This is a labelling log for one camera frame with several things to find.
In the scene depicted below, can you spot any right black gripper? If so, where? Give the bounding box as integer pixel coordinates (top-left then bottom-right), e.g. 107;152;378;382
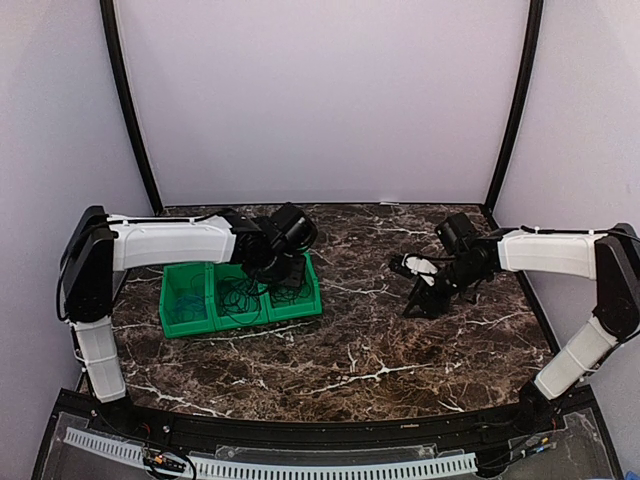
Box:
403;257;487;319

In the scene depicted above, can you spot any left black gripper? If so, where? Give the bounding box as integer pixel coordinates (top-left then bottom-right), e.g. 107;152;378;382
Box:
251;245;307;289

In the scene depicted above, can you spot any light blue cable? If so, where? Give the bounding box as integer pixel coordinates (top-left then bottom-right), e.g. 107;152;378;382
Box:
169;294;206;324

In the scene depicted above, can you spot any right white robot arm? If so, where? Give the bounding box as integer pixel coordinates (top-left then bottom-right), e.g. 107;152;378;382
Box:
389;215;639;434

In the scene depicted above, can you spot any right green plastic bin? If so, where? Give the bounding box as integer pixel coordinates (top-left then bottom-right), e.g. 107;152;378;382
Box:
265;253;323;322

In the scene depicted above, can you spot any left green plastic bin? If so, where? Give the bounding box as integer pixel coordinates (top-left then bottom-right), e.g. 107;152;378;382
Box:
159;263;214;339

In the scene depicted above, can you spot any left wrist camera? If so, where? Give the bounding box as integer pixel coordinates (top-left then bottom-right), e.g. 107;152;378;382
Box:
269;203;318;254

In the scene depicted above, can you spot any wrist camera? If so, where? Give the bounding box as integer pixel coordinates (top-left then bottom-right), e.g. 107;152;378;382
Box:
269;203;318;254
435;213;479;256

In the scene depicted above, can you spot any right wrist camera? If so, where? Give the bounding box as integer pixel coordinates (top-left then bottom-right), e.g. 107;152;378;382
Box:
435;213;479;256

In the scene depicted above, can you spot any black front rail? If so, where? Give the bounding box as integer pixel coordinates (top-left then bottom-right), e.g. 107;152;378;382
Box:
49;389;601;456

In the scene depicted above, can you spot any right black frame post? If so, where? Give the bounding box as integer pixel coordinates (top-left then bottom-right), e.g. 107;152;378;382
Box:
484;0;544;213

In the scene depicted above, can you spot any black frame post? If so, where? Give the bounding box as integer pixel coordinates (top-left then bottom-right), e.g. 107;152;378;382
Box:
99;0;164;215
484;0;544;213

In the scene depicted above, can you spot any white slotted cable duct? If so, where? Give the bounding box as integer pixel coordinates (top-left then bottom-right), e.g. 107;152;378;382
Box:
64;428;477;480

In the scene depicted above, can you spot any left black frame post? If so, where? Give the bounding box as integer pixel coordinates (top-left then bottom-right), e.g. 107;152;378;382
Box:
99;0;164;215

